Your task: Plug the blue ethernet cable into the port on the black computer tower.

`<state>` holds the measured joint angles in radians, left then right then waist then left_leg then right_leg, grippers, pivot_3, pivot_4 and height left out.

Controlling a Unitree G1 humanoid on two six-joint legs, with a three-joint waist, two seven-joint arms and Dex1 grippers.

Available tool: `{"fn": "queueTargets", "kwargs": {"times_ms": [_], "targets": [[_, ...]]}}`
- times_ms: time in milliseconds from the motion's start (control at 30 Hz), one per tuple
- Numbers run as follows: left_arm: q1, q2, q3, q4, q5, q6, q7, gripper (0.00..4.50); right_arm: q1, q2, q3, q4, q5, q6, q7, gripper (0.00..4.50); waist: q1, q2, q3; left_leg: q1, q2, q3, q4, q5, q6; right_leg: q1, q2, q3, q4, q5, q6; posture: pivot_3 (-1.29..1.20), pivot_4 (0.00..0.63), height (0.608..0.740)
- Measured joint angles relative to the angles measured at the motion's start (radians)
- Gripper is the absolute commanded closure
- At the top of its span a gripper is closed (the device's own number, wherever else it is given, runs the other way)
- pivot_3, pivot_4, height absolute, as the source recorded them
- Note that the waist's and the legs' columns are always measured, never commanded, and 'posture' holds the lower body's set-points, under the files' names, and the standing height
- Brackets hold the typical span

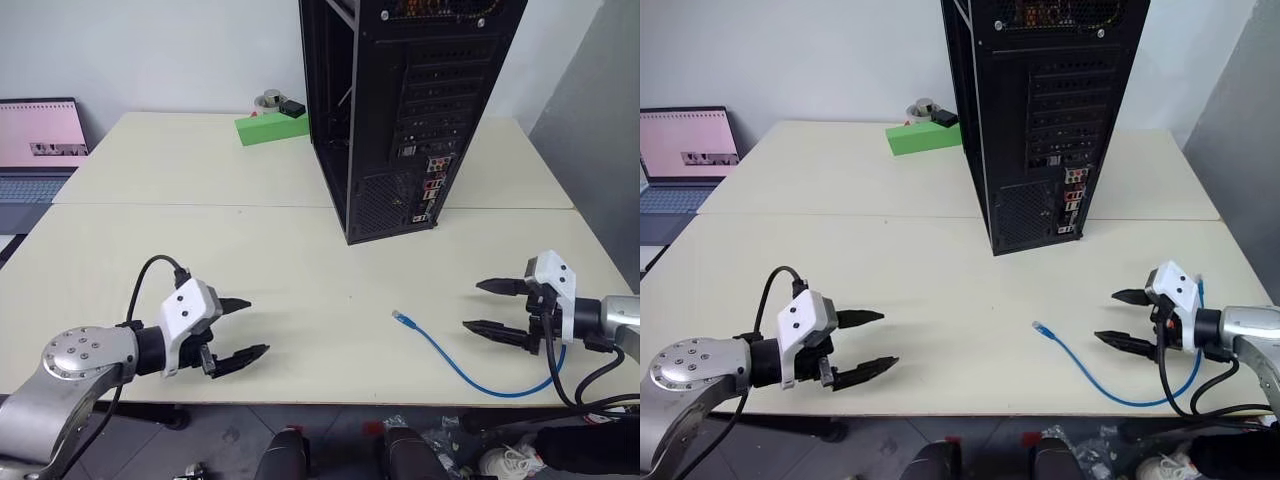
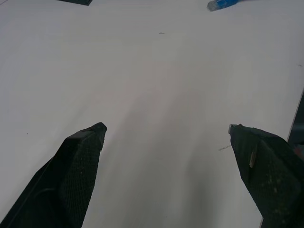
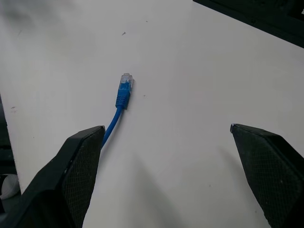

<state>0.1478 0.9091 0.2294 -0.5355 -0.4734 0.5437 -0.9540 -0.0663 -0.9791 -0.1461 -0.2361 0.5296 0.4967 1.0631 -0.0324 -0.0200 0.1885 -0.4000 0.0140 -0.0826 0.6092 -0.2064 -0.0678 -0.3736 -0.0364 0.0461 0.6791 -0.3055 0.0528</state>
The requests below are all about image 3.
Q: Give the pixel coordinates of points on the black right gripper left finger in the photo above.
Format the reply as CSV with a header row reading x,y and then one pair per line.
x,y
59,180

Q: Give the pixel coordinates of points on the white rounded object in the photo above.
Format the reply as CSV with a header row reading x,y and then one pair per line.
x,y
8,185

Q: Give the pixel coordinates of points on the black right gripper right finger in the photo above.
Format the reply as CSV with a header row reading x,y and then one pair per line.
x,y
273,175

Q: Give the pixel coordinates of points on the black device housing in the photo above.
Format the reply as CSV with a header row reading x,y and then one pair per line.
x,y
261,14

